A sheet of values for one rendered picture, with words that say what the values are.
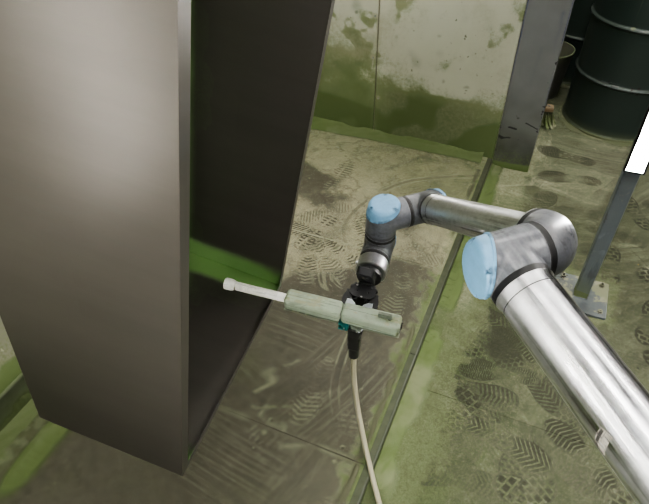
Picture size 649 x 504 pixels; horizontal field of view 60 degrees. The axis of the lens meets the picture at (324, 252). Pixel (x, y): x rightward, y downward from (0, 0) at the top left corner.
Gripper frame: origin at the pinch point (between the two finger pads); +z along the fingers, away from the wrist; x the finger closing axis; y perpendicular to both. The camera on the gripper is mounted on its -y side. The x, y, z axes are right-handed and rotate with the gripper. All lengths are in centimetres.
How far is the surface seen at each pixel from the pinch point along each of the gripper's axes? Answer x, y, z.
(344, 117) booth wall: 46, 55, -172
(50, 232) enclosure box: 35, -65, 43
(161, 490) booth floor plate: 44, 46, 40
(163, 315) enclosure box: 20, -53, 44
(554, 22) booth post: -44, -14, -165
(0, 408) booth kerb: 101, 41, 33
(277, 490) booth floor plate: 12, 45, 31
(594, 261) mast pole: -74, 32, -76
